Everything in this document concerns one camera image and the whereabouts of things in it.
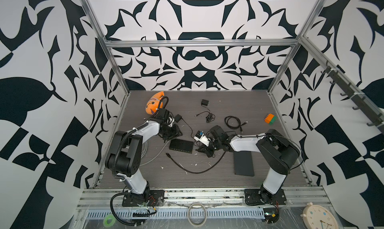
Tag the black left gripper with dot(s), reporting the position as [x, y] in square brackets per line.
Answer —
[176, 130]

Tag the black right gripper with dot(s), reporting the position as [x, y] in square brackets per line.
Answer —
[206, 150]

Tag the black network switch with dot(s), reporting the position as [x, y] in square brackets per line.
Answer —
[181, 146]

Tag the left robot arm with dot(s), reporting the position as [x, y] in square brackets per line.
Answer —
[124, 156]

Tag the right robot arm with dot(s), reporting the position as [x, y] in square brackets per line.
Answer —
[279, 152]

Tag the orange plush toy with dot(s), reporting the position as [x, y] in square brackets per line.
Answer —
[154, 103]

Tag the black flat rectangular box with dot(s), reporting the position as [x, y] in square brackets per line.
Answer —
[243, 164]

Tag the orange and green toy brick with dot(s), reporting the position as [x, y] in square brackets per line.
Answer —
[270, 119]

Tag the green tape roll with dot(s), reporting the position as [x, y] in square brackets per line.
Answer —
[109, 220]

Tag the white analog clock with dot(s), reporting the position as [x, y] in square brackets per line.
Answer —
[318, 217]

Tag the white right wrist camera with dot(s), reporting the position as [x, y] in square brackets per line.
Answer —
[201, 137]

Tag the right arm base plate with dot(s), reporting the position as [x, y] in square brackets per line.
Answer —
[256, 197]

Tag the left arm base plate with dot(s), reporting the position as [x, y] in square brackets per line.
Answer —
[148, 198]

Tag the black wall hook rail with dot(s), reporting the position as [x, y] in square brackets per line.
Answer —
[360, 99]

